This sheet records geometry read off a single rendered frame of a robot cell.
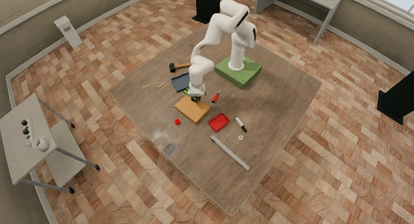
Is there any grey flat bar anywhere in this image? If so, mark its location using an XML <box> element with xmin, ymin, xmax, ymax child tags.
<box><xmin>210</xmin><ymin>135</ymin><xmax>250</xmax><ymax>170</ymax></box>

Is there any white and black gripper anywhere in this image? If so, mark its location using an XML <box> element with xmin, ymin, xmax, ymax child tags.
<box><xmin>189</xmin><ymin>83</ymin><xmax>206</xmax><ymax>101</ymax></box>

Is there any black rubber mallet with wooden handle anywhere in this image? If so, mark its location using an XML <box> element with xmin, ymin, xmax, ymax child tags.
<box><xmin>169</xmin><ymin>63</ymin><xmax>191</xmax><ymax>73</ymax></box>

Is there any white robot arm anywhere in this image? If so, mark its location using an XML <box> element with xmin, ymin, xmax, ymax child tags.
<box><xmin>188</xmin><ymin>0</ymin><xmax>256</xmax><ymax>97</ymax></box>

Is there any tan wooden bench board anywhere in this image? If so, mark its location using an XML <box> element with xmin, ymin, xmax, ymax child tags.
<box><xmin>174</xmin><ymin>95</ymin><xmax>210</xmax><ymax>124</ymax></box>

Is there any red shallow tray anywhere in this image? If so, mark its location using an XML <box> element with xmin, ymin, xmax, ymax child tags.
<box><xmin>208</xmin><ymin>113</ymin><xmax>230</xmax><ymax>132</ymax></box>

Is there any white marker with black cap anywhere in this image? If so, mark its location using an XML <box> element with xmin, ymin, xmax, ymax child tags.
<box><xmin>235</xmin><ymin>117</ymin><xmax>247</xmax><ymax>132</ymax></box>

